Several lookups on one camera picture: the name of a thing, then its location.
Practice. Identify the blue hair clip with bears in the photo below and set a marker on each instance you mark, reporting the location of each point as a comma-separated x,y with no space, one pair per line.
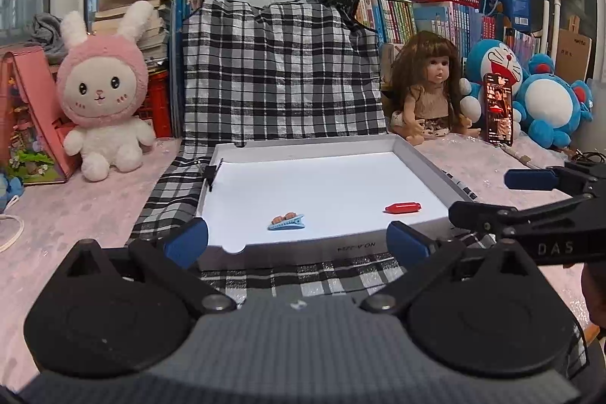
287,222

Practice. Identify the red plastic tube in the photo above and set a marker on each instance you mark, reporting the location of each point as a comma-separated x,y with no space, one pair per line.
402,207

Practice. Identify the row of colourful books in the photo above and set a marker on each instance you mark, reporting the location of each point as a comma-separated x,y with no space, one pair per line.
435,23

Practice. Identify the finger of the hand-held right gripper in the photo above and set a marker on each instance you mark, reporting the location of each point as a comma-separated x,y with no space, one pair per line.
528,179
478,217

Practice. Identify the white plastic pipe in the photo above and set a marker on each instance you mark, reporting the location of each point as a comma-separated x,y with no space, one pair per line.
554,6

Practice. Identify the brown haired baby doll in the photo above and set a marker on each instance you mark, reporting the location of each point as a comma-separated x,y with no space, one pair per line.
433,77

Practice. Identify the red plastic crate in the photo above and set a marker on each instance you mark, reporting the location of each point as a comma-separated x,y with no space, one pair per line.
158,106

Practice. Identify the pink toy dollhouse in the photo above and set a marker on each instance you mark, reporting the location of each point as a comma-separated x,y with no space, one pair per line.
28,110

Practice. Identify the white patterned pen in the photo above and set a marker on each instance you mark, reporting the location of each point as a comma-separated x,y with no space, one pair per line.
521,157

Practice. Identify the white cardboard box lid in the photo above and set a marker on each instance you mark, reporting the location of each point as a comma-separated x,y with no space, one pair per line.
331,181

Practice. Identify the small blue plush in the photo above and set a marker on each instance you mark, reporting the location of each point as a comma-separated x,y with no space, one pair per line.
9,191

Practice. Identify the black binder clip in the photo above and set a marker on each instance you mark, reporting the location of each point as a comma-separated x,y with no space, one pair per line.
210,174

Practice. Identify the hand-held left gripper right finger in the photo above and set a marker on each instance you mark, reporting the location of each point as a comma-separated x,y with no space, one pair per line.
405,241

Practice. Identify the grey cloth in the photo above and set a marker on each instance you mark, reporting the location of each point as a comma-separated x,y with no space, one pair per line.
45,35

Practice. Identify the blue cat plush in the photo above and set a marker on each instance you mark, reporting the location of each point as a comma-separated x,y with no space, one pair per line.
497,58

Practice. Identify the smartphone with lit screen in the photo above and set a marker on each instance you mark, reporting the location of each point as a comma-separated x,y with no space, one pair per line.
497,110

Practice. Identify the black white checkered cloth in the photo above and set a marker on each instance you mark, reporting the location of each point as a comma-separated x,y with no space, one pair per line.
284,68

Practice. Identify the pink rabbit plush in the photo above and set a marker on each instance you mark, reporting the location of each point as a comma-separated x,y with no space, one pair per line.
102,96

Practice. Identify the brown cardboard piece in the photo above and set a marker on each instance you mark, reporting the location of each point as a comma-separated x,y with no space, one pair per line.
573,53

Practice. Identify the blue mouse plush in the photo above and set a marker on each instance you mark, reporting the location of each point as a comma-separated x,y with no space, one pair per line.
549,101

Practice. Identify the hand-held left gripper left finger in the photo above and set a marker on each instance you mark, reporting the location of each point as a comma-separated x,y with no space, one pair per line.
187,239

